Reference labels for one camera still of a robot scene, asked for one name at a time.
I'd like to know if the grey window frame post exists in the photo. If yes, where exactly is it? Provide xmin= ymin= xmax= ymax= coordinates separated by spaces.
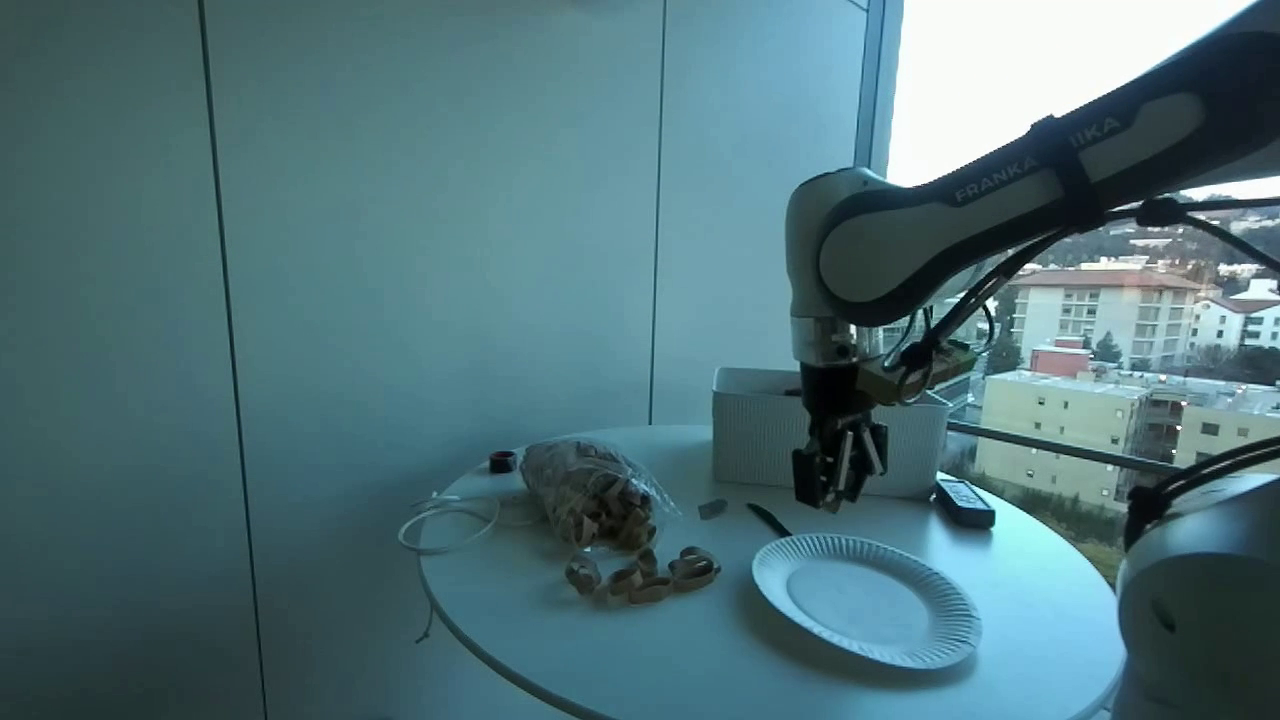
xmin=851 ymin=0 xmax=906 ymax=177

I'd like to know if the black base cable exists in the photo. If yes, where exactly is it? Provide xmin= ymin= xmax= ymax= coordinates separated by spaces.
xmin=1119 ymin=433 xmax=1280 ymax=551

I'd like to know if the black pen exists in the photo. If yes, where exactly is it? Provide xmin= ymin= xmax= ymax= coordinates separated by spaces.
xmin=743 ymin=497 xmax=801 ymax=543

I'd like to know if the dark window railing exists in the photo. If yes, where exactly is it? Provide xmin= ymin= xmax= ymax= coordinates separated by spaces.
xmin=948 ymin=420 xmax=1181 ymax=479

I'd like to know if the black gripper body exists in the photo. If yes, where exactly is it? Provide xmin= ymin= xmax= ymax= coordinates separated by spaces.
xmin=797 ymin=358 xmax=887 ymax=454

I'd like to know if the yellow-green wrist camera board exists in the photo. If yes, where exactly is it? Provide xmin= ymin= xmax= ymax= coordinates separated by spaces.
xmin=856 ymin=340 xmax=979 ymax=411

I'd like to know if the white paper plate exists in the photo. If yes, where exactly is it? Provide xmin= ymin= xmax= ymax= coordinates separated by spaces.
xmin=747 ymin=527 xmax=988 ymax=677

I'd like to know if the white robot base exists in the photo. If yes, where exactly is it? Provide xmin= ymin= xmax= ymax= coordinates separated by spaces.
xmin=1107 ymin=454 xmax=1280 ymax=720

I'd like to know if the white cable loop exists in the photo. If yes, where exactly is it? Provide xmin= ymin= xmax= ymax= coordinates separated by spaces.
xmin=393 ymin=489 xmax=503 ymax=561

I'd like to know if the beige flat-roof building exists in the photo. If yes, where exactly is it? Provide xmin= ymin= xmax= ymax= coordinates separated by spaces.
xmin=977 ymin=369 xmax=1280 ymax=511

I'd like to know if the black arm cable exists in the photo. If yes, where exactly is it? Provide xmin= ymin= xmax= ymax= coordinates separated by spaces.
xmin=863 ymin=191 xmax=1280 ymax=393

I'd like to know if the white building with red roof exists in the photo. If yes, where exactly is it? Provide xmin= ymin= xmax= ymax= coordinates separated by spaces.
xmin=1004 ymin=258 xmax=1213 ymax=372

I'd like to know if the black rectangular remote device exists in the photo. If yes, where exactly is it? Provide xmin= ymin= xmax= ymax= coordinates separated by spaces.
xmin=928 ymin=471 xmax=998 ymax=536

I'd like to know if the white plastic storage bin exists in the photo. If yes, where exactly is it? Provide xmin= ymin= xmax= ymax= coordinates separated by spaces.
xmin=709 ymin=365 xmax=957 ymax=504

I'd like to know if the larger elastic band clump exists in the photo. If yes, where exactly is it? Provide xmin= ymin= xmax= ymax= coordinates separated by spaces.
xmin=560 ymin=541 xmax=670 ymax=612

